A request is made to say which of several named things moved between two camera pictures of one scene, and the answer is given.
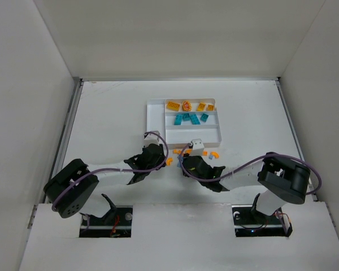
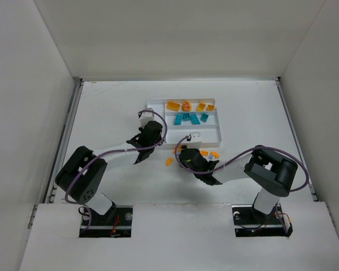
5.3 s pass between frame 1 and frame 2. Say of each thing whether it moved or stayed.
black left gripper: moved
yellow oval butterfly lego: stayed
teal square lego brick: stayed
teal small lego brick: stayed
